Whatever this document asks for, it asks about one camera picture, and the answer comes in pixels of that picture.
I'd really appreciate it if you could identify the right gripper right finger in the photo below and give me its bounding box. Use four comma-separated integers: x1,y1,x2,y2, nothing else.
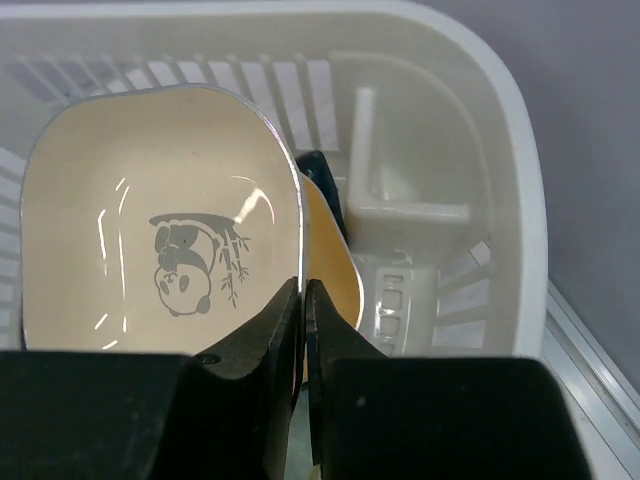
305,280,591,479

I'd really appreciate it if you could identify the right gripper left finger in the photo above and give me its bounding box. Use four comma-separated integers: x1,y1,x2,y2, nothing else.
1,279,303,479

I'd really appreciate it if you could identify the yellow square panda plate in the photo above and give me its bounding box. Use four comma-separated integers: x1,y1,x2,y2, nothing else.
299,174,364,384

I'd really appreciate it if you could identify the cream square panda plate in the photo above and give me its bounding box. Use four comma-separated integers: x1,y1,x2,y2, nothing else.
20,85,306,354

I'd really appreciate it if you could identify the dark blue leaf plate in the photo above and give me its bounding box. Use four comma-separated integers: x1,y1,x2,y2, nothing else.
296,150,348,239

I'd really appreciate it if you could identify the white plastic bin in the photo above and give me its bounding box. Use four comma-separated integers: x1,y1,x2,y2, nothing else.
1,1,547,357

